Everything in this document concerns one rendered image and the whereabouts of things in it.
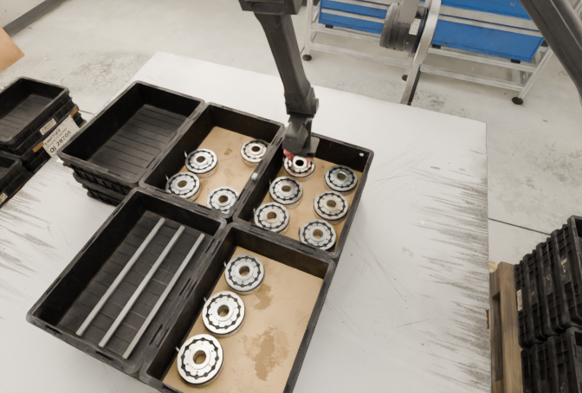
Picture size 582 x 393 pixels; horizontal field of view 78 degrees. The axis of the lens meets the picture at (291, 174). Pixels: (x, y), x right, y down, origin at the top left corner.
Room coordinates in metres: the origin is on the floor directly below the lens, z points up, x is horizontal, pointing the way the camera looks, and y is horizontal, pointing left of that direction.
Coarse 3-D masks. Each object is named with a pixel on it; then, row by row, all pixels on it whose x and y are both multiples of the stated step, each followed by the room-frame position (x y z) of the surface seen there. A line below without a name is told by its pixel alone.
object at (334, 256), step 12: (312, 132) 0.84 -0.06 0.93; (276, 144) 0.78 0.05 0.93; (348, 144) 0.79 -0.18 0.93; (372, 156) 0.74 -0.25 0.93; (264, 168) 0.69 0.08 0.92; (360, 180) 0.65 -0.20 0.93; (252, 192) 0.60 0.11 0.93; (360, 192) 0.60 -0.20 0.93; (240, 204) 0.55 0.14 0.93; (348, 216) 0.52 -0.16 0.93; (252, 228) 0.48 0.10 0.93; (264, 228) 0.48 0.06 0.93; (348, 228) 0.49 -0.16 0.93; (288, 240) 0.45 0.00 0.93; (324, 252) 0.42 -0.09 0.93; (336, 252) 0.42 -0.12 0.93
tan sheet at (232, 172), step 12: (216, 132) 0.92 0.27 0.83; (228, 132) 0.92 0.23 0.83; (204, 144) 0.87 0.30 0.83; (216, 144) 0.87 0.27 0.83; (228, 144) 0.87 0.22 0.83; (228, 156) 0.81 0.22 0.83; (240, 156) 0.81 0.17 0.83; (228, 168) 0.76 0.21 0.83; (240, 168) 0.76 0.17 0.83; (252, 168) 0.76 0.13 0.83; (204, 180) 0.71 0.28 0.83; (216, 180) 0.71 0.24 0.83; (228, 180) 0.71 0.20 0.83; (240, 180) 0.71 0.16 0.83; (204, 192) 0.66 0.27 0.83; (204, 204) 0.61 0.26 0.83
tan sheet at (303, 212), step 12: (324, 168) 0.77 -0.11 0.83; (312, 180) 0.72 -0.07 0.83; (312, 192) 0.67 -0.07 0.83; (300, 204) 0.62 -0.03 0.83; (312, 204) 0.63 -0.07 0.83; (348, 204) 0.63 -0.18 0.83; (300, 216) 0.58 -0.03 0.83; (312, 216) 0.58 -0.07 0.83; (288, 228) 0.54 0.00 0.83; (300, 228) 0.54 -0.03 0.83; (336, 228) 0.55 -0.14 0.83; (336, 240) 0.51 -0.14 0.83
